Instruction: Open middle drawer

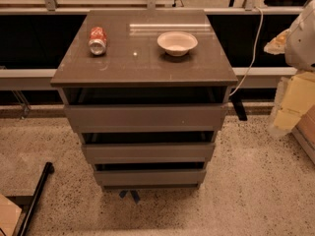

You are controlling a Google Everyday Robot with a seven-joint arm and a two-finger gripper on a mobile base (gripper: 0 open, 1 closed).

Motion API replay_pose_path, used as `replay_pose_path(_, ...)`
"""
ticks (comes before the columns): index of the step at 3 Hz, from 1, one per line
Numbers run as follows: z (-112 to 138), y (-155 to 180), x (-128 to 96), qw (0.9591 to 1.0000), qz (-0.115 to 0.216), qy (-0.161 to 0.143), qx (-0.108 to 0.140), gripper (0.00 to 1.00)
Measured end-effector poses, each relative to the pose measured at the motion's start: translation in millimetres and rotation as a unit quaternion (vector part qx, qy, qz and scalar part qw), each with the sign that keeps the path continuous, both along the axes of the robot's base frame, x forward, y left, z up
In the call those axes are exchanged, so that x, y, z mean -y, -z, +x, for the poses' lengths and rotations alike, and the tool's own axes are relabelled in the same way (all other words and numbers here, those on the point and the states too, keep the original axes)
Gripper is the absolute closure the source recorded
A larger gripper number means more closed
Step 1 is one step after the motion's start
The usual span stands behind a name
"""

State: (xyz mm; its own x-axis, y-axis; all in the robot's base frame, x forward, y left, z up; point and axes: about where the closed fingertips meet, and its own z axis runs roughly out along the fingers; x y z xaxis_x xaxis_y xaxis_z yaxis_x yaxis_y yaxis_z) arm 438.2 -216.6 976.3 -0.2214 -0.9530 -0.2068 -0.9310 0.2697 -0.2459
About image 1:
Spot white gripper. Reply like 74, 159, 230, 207
264, 29, 315, 138

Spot grey drawer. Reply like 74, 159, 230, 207
64, 104, 227, 133
82, 143, 215, 164
94, 170, 206, 187

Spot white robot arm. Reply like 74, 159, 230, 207
264, 0, 315, 137

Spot grey drawer cabinet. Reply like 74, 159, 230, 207
51, 10, 237, 190

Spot grey bottom drawer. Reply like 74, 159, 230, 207
94, 170, 206, 187

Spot grey top drawer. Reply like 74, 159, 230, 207
64, 104, 227, 133

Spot cardboard box right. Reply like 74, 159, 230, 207
292, 105, 315, 164

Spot white paper bowl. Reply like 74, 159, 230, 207
157, 31, 198, 57

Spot red soda can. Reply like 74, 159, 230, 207
89, 27, 107, 55

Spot black pole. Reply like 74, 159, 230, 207
17, 162, 54, 236

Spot cardboard box left corner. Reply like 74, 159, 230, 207
0, 194, 22, 236

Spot white cable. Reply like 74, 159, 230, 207
228, 6, 265, 97

